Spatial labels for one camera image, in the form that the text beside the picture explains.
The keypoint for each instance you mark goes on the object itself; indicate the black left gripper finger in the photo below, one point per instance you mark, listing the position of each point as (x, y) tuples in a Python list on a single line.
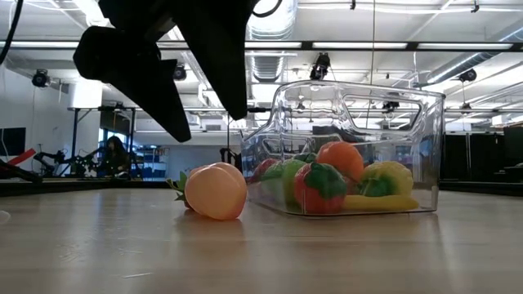
[(135, 73), (224, 61)]

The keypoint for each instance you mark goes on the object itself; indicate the red toy tomato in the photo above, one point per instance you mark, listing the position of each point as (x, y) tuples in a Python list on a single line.
[(263, 168)]

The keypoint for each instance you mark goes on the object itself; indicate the striped green toy watermelon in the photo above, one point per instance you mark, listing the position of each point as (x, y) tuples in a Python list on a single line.
[(305, 157)]

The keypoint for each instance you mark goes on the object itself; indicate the toy orange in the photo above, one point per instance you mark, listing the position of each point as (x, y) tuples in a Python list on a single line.
[(341, 159)]

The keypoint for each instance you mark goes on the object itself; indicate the large red plastic strawberry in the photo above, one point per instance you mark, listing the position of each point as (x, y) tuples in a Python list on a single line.
[(318, 188)]

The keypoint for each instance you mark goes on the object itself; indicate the yellow toy pepper green stem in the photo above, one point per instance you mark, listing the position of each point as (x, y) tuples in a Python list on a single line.
[(388, 177)]

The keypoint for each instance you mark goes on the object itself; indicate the yellow toy banana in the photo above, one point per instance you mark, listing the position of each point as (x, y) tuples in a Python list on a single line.
[(380, 203)]

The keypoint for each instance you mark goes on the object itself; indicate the black hanging spotlight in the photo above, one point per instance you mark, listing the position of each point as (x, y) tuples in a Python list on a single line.
[(468, 75), (180, 72), (41, 78), (320, 65)]

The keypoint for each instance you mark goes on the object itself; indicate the black overhead beam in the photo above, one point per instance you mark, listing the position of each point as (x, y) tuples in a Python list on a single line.
[(306, 45)]

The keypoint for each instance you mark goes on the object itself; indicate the person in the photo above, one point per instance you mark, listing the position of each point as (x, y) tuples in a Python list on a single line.
[(114, 157)]

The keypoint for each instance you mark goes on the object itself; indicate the red strawberry with green leaves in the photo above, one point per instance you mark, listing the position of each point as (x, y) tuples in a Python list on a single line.
[(180, 183)]

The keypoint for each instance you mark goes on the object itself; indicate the toy peach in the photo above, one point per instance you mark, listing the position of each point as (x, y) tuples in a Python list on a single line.
[(216, 192)]

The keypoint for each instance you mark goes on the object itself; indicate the red bar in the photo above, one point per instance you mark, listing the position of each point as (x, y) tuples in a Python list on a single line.
[(24, 156)]

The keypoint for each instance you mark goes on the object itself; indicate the clear plastic container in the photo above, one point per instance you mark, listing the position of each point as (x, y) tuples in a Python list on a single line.
[(429, 122)]

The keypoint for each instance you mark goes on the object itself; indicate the black partition panels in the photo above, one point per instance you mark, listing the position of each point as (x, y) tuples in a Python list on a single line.
[(482, 155)]

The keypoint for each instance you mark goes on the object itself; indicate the silver ceiling duct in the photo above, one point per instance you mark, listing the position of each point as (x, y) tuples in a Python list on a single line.
[(269, 61)]

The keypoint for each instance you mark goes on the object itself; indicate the black stand frame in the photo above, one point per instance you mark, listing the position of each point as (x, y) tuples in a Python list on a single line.
[(74, 139)]

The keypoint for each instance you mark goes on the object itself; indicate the black wall monitor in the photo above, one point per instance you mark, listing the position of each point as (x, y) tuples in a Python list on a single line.
[(12, 141)]

